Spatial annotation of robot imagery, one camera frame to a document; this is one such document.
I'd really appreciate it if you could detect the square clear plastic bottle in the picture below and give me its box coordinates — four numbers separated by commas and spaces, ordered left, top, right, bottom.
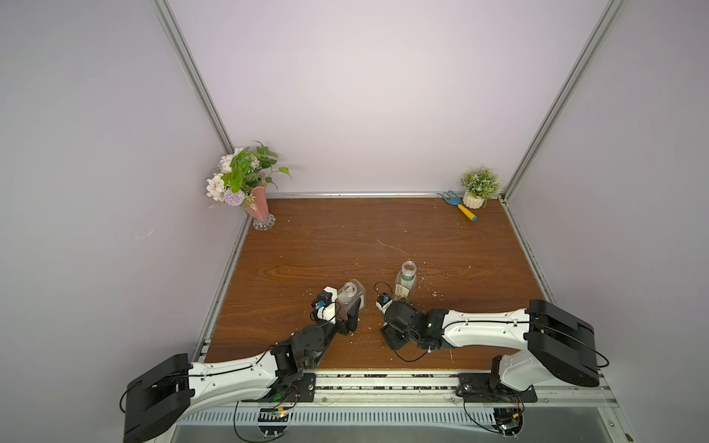
336, 279, 366, 321

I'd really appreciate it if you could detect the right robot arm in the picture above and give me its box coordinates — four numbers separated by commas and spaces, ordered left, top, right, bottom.
377, 295, 600, 392

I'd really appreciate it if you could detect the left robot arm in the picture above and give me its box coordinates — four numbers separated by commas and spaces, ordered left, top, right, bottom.
119, 287, 364, 442

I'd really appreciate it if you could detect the tall clear labelled bottle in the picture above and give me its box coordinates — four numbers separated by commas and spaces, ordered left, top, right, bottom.
393, 260, 417, 300

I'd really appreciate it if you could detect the blue yellow garden trowel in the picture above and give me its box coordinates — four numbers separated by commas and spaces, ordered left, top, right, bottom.
439, 190, 477, 222

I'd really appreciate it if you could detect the small potted green plant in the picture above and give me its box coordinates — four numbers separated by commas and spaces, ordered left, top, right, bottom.
460, 166, 501, 210

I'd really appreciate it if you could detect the pink vase with flowers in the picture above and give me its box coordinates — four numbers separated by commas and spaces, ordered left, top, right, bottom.
205, 140, 291, 232

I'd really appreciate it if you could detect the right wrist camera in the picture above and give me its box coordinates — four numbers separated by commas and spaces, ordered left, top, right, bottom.
376, 293, 393, 314

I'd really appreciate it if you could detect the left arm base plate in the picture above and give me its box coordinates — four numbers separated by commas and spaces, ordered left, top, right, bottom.
253, 373, 317, 405

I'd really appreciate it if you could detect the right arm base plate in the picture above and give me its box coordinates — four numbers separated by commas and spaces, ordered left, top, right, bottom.
455, 373, 538, 403

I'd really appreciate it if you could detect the aluminium front rail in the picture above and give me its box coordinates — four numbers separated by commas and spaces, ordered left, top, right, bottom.
162, 369, 619, 410

